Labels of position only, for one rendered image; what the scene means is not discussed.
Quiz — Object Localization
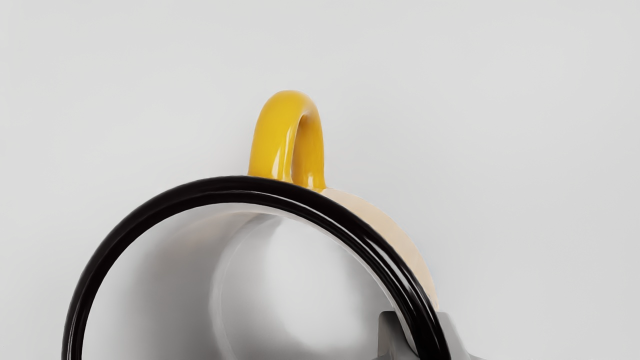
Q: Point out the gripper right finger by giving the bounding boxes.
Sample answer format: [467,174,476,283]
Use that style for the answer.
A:
[435,312,487,360]

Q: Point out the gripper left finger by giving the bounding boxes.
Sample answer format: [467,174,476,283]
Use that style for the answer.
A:
[375,310,422,360]

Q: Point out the cream mug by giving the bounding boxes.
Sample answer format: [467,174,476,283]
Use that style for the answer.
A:
[61,90,452,360]

